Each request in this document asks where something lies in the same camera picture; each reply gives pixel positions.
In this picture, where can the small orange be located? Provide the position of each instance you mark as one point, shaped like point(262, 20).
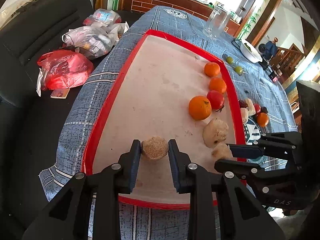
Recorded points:
point(212, 69)
point(218, 85)
point(262, 119)

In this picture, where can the wooden counter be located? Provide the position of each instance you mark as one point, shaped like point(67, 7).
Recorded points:
point(162, 2)

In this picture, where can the black sofa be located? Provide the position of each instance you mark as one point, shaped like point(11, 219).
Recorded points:
point(25, 55)

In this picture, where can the white plastic bag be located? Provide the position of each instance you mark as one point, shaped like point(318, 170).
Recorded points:
point(118, 31)

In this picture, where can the clear plastic bag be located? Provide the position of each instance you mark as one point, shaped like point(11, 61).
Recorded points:
point(103, 17)
point(87, 41)

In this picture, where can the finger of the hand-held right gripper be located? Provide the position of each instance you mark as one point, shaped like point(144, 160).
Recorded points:
point(246, 151)
point(237, 166)

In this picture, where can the dark purple plum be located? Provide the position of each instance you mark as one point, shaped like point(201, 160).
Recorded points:
point(264, 110)

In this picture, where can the small pale bread lump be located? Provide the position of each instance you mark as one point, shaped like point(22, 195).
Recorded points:
point(221, 152)

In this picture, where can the dark blue hanging jacket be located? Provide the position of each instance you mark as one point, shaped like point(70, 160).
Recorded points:
point(268, 47)

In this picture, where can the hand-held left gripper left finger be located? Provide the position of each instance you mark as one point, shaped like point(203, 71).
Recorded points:
point(135, 165)

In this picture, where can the green leaves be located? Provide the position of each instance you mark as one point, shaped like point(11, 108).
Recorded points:
point(248, 46)

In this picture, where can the small booklet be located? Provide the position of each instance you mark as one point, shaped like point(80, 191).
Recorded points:
point(58, 93)

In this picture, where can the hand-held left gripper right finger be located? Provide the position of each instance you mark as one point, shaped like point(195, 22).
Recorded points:
point(175, 165)

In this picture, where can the green grape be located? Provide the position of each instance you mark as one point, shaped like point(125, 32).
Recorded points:
point(238, 69)
point(229, 60)

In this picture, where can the dark red small fruit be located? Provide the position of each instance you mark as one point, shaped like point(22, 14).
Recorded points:
point(242, 103)

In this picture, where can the large orange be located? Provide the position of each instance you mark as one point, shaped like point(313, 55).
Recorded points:
point(200, 107)

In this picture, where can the red plastic bag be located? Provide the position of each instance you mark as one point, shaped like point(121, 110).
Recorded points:
point(65, 70)

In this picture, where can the wooden stair railing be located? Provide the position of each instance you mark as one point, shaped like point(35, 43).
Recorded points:
point(287, 55)

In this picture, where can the brown round bun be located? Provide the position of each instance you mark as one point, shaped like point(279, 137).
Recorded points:
point(154, 148)

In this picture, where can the white bowl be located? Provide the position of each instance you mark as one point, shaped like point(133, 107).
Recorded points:
point(251, 53)

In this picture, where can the large pale bread lump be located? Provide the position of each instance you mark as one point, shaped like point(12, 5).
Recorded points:
point(215, 132)

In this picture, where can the gold door frame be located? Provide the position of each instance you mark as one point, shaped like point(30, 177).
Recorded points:
point(300, 65)

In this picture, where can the blue plaid tablecloth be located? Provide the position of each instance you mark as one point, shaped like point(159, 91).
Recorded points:
point(105, 66)

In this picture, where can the red tomato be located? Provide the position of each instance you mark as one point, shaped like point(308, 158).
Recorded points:
point(257, 108)
point(215, 99)

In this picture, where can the red and black gadget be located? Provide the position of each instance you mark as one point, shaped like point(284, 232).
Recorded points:
point(274, 77)

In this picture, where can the clear glass pitcher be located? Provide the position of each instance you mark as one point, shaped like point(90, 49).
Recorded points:
point(216, 21)

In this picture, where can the red rimmed white tray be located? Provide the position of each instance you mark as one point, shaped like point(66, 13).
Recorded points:
point(162, 92)

